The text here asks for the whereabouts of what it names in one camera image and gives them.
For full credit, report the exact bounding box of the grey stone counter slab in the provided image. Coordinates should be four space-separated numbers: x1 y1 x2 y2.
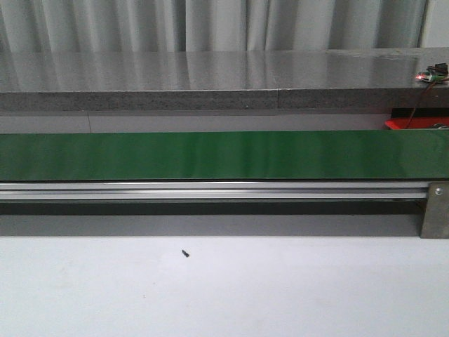
1 48 448 112

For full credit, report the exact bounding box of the green conveyor belt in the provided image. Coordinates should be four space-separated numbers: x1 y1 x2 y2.
1 130 448 181

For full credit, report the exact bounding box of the red plastic tray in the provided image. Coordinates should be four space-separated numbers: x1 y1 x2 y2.
384 117 448 130

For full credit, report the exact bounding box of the small green circuit board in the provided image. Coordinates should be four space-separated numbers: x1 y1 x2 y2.
415 62 448 83

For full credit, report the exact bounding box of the grey pleated curtain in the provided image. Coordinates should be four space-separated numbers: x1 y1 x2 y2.
1 1 429 53

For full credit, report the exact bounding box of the aluminium conveyor side rail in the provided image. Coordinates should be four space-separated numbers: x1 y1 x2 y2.
1 181 429 201

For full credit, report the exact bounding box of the red and black wire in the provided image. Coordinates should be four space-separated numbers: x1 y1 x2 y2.
406 77 438 130

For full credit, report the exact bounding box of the steel conveyor support bracket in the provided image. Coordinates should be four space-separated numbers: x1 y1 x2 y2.
420 182 449 239

